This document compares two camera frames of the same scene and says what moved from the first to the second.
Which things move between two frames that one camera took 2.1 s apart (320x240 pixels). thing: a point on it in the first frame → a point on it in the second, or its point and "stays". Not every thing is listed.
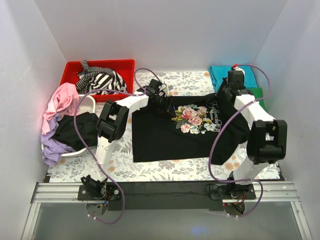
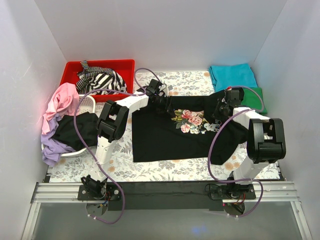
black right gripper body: (225, 90) → (221, 107)
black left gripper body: (169, 105) stays
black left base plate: (113, 193) stays
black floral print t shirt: (189, 133) stays
